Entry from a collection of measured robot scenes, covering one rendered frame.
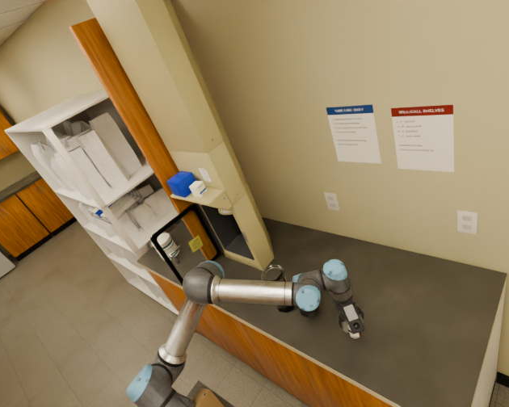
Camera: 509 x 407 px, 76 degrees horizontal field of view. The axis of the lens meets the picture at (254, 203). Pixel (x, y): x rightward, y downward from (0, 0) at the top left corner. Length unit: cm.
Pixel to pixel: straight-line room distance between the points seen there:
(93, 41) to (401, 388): 181
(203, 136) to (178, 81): 24
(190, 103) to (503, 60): 106
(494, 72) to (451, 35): 17
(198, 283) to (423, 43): 107
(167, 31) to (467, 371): 162
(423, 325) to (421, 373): 19
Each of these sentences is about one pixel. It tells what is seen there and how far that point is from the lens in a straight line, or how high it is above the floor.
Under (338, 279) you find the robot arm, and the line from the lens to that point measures 117.
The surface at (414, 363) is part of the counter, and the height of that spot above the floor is 94.
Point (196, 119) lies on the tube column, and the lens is 143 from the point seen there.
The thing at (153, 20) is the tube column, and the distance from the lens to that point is 139.
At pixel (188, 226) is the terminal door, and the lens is 184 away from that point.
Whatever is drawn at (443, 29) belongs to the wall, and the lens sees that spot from 126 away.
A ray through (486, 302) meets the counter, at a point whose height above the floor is 94.
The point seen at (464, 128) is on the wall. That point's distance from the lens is 136.
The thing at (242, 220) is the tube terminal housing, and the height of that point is 130.
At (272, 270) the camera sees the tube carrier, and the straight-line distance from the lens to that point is 155.
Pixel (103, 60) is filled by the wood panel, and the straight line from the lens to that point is 167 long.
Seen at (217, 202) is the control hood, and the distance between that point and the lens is 152.
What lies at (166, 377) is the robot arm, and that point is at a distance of 140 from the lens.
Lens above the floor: 221
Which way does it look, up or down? 31 degrees down
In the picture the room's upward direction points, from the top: 23 degrees counter-clockwise
